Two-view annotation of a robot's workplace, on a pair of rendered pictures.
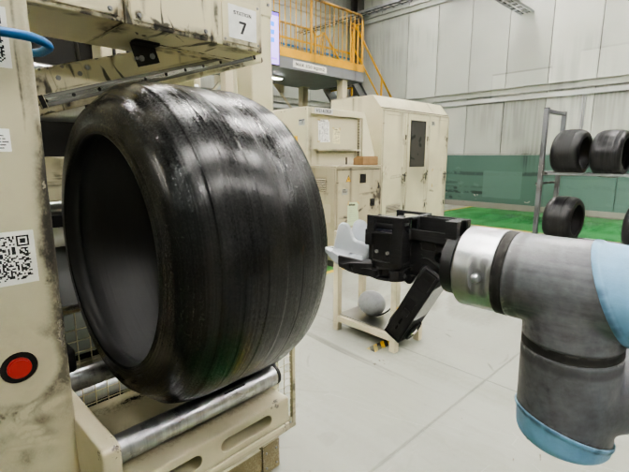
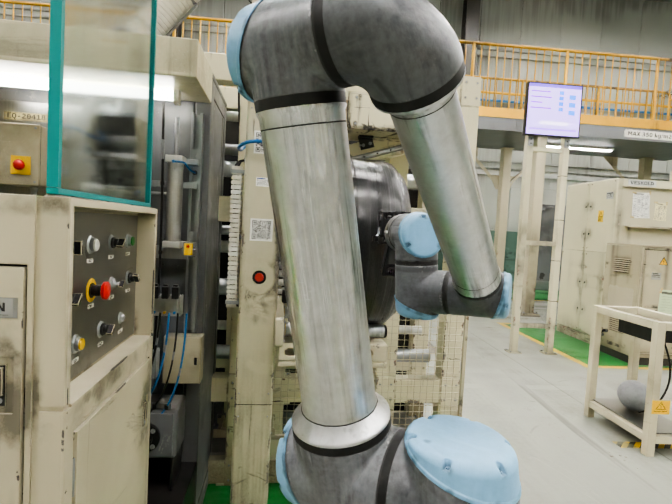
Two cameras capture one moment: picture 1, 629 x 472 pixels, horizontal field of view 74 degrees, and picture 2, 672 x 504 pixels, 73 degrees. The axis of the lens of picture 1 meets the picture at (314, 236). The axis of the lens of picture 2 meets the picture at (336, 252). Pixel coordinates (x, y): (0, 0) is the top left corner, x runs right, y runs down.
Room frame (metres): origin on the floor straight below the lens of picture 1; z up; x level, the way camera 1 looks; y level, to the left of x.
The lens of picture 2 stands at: (-0.45, -0.73, 1.24)
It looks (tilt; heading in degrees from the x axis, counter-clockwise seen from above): 3 degrees down; 39
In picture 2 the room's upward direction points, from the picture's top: 3 degrees clockwise
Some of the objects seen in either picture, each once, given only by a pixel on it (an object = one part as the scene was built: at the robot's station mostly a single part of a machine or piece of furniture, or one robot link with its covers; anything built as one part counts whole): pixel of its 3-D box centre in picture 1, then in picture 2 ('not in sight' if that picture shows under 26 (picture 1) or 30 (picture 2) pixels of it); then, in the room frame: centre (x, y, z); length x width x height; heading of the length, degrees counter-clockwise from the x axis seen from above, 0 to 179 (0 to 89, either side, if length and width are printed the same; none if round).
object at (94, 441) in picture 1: (71, 419); (280, 319); (0.67, 0.43, 0.90); 0.40 x 0.03 x 0.10; 46
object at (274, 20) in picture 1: (255, 35); (552, 110); (4.66, 0.61, 2.60); 0.60 x 0.05 x 0.55; 133
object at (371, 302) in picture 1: (377, 284); (642, 374); (3.08, -0.48, 0.40); 0.60 x 0.35 x 0.80; 43
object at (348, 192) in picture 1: (343, 213); (658, 302); (5.56, -0.39, 0.62); 0.91 x 0.58 x 1.25; 133
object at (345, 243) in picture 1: (343, 243); not in sight; (0.57, -0.04, 1.24); 0.09 x 0.03 x 0.06; 46
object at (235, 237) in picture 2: not in sight; (236, 237); (0.52, 0.51, 1.19); 0.05 x 0.04 x 0.48; 46
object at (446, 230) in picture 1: (417, 250); (395, 229); (0.51, -0.13, 1.24); 0.12 x 0.08 x 0.09; 46
